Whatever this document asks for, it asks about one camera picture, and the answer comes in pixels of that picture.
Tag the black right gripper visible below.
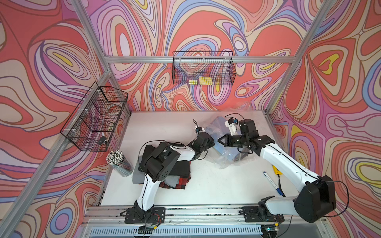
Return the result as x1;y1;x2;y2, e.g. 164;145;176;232
217;134;248;148

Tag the clear plastic vacuum bag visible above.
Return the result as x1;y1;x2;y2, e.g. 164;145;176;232
202;108;257;169

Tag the red black plaid shirt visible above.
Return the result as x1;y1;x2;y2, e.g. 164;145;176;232
159;176;191;189

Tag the grey shirt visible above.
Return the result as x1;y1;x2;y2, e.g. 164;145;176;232
133;167;180;189

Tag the light blue shirt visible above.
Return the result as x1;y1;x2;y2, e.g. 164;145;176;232
214;140;239;160

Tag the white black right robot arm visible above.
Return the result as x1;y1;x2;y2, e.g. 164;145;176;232
218;119;336;223

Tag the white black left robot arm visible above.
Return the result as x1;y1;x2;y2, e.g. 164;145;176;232
135;131;215;213

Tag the yellow tool on table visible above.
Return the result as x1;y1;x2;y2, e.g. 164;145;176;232
273;166;282;176

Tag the yellow block in basket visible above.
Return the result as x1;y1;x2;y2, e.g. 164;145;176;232
188;76;213;86

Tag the blue white marker pen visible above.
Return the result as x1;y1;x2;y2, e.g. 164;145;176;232
263;172;284;196

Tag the bundle of rods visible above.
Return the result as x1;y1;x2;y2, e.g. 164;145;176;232
106;150;134;177

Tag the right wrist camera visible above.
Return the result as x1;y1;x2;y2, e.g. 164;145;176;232
225;118;238;135

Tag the black wire basket back wall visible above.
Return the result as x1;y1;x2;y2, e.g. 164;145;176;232
172;50;237;86

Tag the black wire basket wall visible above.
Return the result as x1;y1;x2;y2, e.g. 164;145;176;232
172;50;237;86
60;82;129;152

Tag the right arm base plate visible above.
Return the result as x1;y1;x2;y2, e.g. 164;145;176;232
238;206;285;223

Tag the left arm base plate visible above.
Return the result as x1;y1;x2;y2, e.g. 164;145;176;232
120;206;166;224

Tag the black wire basket left wall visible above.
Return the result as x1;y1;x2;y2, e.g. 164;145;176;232
60;82;129;152

